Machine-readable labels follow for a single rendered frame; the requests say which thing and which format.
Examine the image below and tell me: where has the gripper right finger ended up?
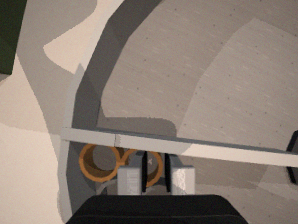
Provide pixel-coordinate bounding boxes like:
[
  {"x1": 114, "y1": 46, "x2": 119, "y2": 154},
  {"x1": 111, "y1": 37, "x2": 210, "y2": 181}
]
[{"x1": 165, "y1": 153, "x2": 195, "y2": 195}]

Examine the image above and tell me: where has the grey metal ring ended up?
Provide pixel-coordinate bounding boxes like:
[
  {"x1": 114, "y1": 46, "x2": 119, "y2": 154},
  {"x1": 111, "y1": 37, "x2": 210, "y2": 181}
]
[
  {"x1": 142, "y1": 177, "x2": 166, "y2": 195},
  {"x1": 96, "y1": 174, "x2": 117, "y2": 195}
]

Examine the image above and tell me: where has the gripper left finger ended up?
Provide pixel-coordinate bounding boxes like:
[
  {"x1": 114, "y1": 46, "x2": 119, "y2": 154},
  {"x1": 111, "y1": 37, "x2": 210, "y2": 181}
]
[{"x1": 117, "y1": 151, "x2": 147, "y2": 195}]

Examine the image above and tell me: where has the bronze bushing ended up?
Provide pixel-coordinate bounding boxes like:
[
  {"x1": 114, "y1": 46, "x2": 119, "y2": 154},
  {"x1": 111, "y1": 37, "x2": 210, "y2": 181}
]
[
  {"x1": 120, "y1": 148, "x2": 163, "y2": 187},
  {"x1": 79, "y1": 143, "x2": 125, "y2": 182}
]

